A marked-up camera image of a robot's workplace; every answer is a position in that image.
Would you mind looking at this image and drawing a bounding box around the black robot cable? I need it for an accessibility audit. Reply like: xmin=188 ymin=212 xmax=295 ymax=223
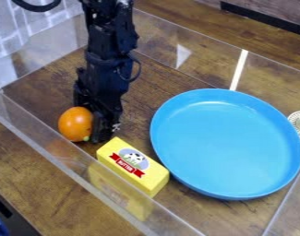
xmin=10 ymin=0 xmax=64 ymax=13

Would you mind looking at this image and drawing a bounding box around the orange ball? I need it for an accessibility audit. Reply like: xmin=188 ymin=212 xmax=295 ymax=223
xmin=58 ymin=107 xmax=93 ymax=142

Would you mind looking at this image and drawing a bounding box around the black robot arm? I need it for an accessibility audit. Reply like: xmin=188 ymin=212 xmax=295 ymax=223
xmin=73 ymin=0 xmax=141 ymax=143

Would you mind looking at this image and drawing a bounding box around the clear acrylic enclosure wall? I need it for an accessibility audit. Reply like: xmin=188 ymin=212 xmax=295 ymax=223
xmin=0 ymin=0 xmax=300 ymax=236

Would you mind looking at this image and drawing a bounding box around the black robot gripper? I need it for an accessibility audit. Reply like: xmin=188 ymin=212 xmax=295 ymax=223
xmin=73 ymin=52 xmax=133 ymax=144

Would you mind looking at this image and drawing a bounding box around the yellow toy butter block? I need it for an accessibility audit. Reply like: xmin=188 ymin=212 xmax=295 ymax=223
xmin=97 ymin=136 xmax=170 ymax=197

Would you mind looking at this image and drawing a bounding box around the blue round tray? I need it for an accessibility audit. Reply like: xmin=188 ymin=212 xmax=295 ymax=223
xmin=151 ymin=88 xmax=300 ymax=200

